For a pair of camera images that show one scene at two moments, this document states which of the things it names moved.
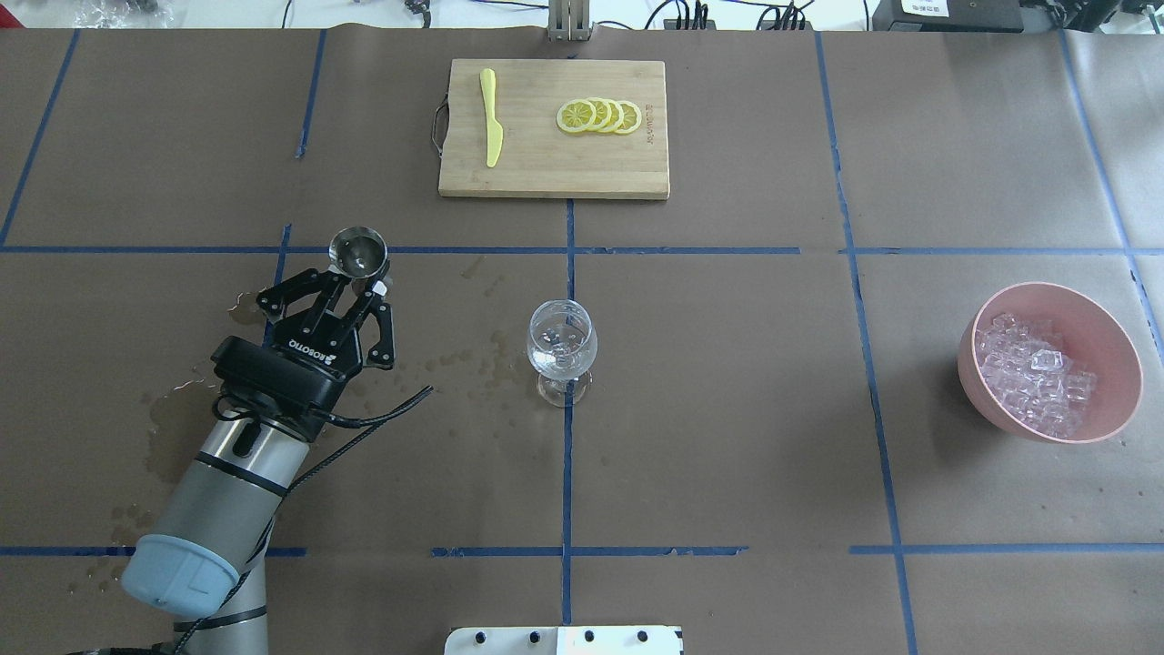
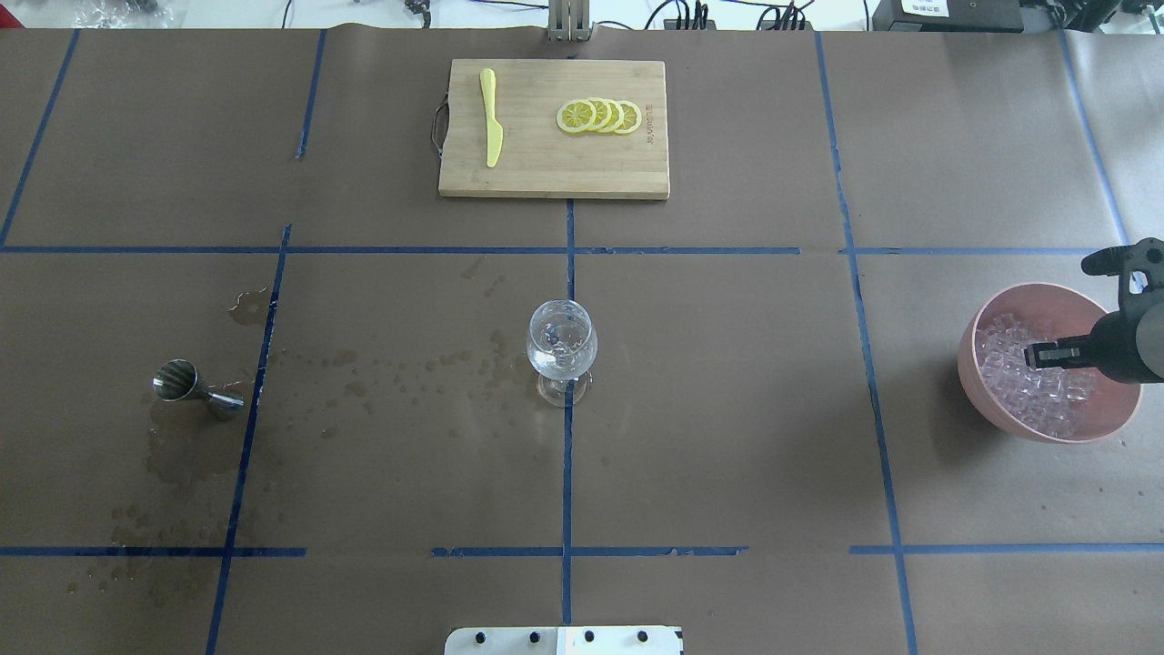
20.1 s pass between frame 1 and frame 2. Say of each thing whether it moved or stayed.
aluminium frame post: stayed
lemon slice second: stayed
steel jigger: moved
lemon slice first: stayed
